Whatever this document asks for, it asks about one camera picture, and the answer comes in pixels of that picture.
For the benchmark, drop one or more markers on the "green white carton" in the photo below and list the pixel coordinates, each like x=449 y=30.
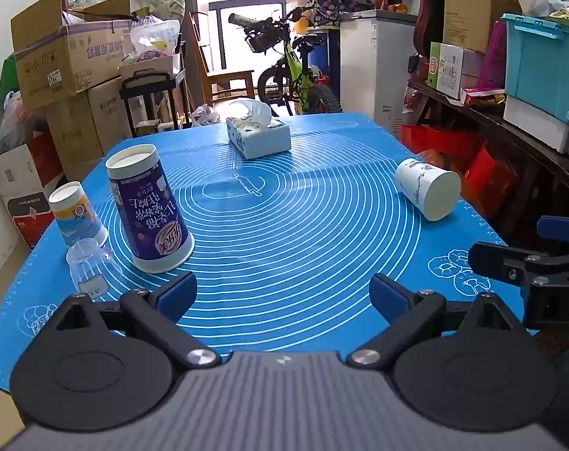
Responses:
x=448 y=70

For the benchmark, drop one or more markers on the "clear plastic cup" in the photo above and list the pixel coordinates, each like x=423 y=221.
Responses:
x=91 y=270

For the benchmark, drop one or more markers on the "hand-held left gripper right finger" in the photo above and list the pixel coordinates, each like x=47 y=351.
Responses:
x=388 y=293

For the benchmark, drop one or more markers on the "large open cardboard box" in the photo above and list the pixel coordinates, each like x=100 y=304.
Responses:
x=59 y=65

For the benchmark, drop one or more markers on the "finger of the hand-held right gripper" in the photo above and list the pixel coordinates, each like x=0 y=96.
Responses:
x=559 y=228
x=505 y=258

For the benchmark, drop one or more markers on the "small blue orange paper cup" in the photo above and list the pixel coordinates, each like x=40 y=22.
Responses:
x=75 y=218

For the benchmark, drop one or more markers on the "tall flat cardboard box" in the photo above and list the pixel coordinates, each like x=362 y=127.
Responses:
x=472 y=4

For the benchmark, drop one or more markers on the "crumpled white plastic bag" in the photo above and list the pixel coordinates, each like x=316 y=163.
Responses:
x=205 y=115

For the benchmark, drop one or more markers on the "wooden chair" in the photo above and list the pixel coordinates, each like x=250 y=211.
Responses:
x=228 y=77

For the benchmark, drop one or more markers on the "red gift box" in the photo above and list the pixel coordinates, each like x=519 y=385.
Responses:
x=434 y=138
x=488 y=178

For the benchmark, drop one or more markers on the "clear plastic bag with packets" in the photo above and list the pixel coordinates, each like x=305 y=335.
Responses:
x=155 y=37

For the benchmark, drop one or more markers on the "tall purple paper cup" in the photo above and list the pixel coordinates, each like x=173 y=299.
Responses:
x=148 y=216

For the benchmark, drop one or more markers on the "green bicycle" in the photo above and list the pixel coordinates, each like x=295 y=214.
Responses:
x=296 y=70

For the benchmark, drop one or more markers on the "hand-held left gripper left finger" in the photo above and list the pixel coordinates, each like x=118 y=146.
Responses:
x=176 y=291

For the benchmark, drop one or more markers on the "black metal cart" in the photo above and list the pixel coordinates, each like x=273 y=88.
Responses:
x=148 y=82

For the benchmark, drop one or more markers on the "white foam box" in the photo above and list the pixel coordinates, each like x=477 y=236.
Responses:
x=538 y=122

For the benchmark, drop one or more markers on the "white blue tissue box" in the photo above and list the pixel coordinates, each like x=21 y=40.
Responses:
x=261 y=138

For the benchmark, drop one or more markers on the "white cup with blue print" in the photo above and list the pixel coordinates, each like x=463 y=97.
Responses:
x=430 y=188

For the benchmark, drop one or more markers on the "dark red instrument bag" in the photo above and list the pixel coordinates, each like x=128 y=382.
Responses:
x=430 y=4

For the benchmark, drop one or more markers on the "white red cardboard box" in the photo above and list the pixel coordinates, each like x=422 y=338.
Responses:
x=23 y=188

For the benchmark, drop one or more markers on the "teal plastic storage box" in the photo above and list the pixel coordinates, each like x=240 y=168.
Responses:
x=542 y=61

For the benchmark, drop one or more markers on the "dark wooden side table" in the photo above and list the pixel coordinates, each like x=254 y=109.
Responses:
x=514 y=127

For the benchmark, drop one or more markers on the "blue silicone baking mat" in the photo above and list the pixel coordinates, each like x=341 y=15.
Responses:
x=289 y=225

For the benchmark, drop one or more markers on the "brown cardboard box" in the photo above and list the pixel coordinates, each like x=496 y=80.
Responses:
x=96 y=117

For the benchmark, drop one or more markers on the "white chest freezer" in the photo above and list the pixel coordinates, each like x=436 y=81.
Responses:
x=369 y=65

